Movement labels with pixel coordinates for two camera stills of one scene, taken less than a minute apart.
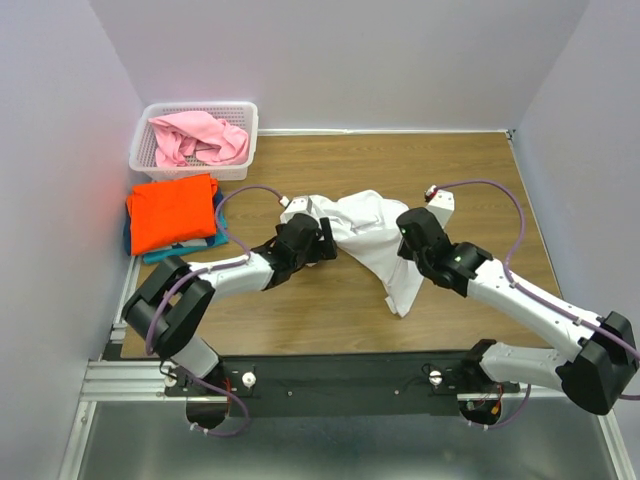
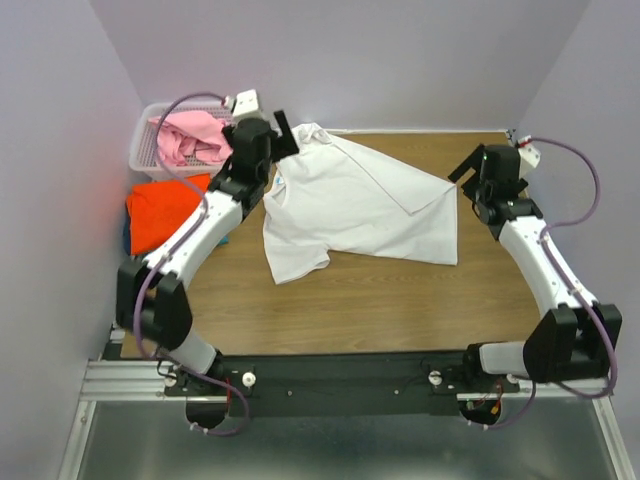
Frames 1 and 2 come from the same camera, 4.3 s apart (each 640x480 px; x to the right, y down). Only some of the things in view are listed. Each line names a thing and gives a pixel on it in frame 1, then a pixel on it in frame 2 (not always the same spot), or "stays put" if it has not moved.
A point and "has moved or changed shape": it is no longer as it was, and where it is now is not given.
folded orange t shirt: x=168 y=211 stays put
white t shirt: x=363 y=225 has moved or changed shape
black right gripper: x=403 y=251 → x=473 y=161
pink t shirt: x=185 y=136 stays put
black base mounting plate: x=339 y=384 stays put
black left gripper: x=322 y=250 → x=285 y=146
